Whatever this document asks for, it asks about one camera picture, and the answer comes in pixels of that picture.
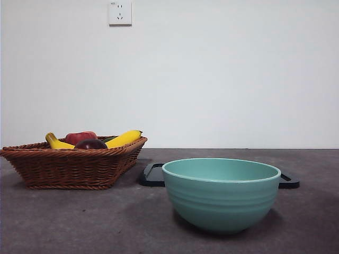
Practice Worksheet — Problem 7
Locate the teal ceramic bowl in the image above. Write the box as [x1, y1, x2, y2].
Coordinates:
[162, 158, 282, 235]

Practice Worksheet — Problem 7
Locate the yellow banana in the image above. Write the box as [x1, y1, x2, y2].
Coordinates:
[45, 129, 144, 150]

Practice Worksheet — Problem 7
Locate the white wall power socket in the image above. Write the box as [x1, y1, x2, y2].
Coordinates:
[109, 2, 132, 26]

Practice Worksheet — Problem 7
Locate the brown wicker basket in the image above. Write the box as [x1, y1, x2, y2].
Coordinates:
[0, 136, 148, 190]

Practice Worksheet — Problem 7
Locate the black rectangular tray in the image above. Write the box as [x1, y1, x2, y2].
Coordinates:
[139, 162, 301, 189]

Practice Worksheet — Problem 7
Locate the dark red plum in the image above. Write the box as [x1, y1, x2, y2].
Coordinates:
[74, 139, 109, 150]

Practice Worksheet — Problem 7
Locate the red apple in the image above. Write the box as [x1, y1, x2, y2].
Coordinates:
[65, 131, 98, 146]

